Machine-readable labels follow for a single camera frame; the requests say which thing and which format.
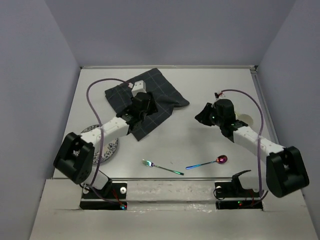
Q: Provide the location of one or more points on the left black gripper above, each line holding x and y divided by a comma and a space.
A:
152, 106

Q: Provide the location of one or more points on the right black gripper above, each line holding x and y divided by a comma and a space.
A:
203, 116

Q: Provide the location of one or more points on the dark plaid cloth napkin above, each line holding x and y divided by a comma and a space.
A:
167, 98

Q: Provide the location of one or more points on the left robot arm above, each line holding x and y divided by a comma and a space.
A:
75, 155

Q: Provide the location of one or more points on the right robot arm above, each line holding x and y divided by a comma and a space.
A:
284, 170

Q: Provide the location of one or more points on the cream yellow mug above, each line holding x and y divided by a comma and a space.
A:
245, 118

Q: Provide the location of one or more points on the iridescent spoon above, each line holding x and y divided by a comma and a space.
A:
219, 160

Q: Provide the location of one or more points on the blue floral plate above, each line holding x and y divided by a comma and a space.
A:
109, 149

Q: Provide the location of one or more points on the iridescent fork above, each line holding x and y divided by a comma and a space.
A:
153, 165

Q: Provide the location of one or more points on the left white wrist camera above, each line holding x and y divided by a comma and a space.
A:
139, 87

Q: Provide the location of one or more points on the aluminium table edge rail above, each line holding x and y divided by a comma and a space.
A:
247, 67

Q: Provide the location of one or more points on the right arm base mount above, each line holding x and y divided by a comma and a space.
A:
230, 195

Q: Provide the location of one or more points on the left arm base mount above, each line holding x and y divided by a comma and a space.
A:
114, 200

